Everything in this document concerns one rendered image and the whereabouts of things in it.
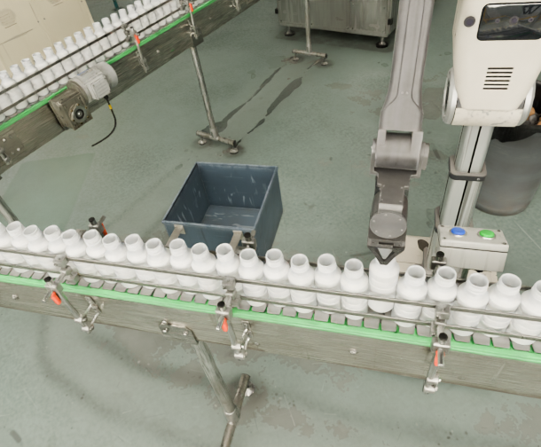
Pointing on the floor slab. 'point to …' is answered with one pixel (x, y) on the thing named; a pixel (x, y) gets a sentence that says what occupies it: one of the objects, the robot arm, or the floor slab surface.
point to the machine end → (341, 16)
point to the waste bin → (523, 154)
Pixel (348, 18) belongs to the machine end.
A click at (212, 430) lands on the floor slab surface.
